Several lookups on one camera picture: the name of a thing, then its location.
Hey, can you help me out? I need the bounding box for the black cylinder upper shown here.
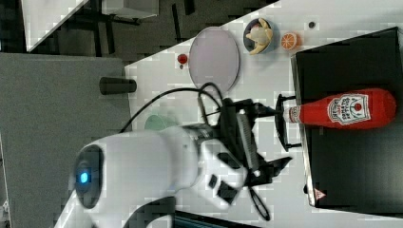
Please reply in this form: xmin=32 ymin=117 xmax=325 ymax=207
xmin=99 ymin=77 xmax=137 ymax=95

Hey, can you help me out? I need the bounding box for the plush banana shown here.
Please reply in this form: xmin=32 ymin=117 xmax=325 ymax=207
xmin=245 ymin=18 xmax=273 ymax=55

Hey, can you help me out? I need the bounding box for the orange slice toy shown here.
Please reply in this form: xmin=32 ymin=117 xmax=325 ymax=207
xmin=280 ymin=32 xmax=297 ymax=50

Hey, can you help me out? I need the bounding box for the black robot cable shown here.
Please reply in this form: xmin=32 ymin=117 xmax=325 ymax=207
xmin=119 ymin=82 xmax=272 ymax=222

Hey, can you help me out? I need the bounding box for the green oval colander basket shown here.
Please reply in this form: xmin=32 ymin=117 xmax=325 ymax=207
xmin=144 ymin=115 xmax=177 ymax=131

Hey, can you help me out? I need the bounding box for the grey round plate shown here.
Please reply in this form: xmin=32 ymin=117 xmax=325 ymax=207
xmin=188 ymin=27 xmax=240 ymax=93

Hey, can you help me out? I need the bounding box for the red plush ketchup bottle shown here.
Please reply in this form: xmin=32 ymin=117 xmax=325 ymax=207
xmin=283 ymin=88 xmax=397 ymax=130

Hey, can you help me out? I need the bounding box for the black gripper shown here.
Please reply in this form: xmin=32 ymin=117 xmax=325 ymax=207
xmin=218 ymin=98 xmax=292 ymax=187

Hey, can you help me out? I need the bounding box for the blue bowl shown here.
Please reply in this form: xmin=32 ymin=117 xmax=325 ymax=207
xmin=243 ymin=18 xmax=279 ymax=54

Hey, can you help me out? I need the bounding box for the black toaster oven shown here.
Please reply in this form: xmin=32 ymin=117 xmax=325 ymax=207
xmin=284 ymin=28 xmax=402 ymax=218

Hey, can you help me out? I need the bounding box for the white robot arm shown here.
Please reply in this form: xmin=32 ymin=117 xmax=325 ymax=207
xmin=54 ymin=99 xmax=289 ymax=228

